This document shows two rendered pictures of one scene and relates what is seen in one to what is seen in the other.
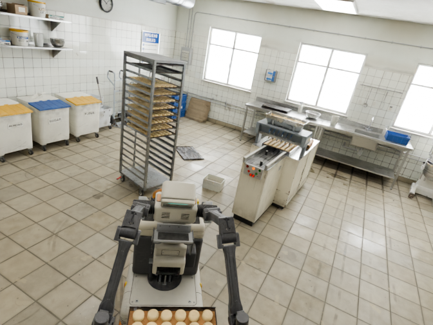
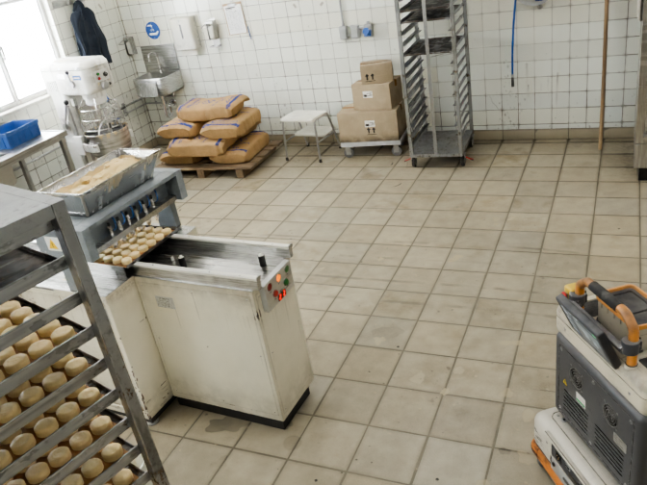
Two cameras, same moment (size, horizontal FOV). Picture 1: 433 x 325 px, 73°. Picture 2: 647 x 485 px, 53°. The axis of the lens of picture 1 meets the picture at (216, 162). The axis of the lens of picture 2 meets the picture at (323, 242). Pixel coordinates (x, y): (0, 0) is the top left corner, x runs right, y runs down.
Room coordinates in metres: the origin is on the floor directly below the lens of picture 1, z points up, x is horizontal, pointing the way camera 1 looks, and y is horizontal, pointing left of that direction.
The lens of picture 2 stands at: (2.81, 2.10, 2.25)
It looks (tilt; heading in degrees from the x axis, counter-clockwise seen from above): 27 degrees down; 274
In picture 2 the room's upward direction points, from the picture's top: 10 degrees counter-clockwise
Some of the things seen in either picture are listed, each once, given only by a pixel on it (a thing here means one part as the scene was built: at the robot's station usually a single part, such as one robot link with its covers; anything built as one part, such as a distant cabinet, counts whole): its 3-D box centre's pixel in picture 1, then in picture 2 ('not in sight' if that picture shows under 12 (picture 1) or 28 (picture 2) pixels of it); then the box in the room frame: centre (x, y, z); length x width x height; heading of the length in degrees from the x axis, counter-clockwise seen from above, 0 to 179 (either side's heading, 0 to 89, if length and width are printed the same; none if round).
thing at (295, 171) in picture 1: (281, 166); (90, 312); (4.43, -1.06, 0.42); 1.28 x 0.72 x 0.84; 153
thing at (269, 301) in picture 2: (253, 171); (276, 285); (3.23, -0.46, 0.77); 0.24 x 0.04 x 0.14; 63
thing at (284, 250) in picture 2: (290, 148); (130, 235); (4.04, -1.03, 0.87); 2.01 x 0.03 x 0.07; 153
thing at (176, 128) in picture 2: not in sight; (191, 122); (4.46, -4.69, 0.47); 0.72 x 0.42 x 0.17; 67
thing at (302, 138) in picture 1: (281, 138); (119, 226); (4.01, -0.85, 1.01); 0.72 x 0.33 x 0.34; 63
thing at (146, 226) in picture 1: (168, 240); (633, 381); (1.93, 0.27, 0.59); 0.55 x 0.34 x 0.83; 102
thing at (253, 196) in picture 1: (258, 184); (227, 331); (3.56, -0.62, 0.45); 0.70 x 0.34 x 0.90; 153
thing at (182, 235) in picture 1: (173, 238); not in sight; (1.55, 0.19, 0.93); 0.28 x 0.16 x 0.22; 102
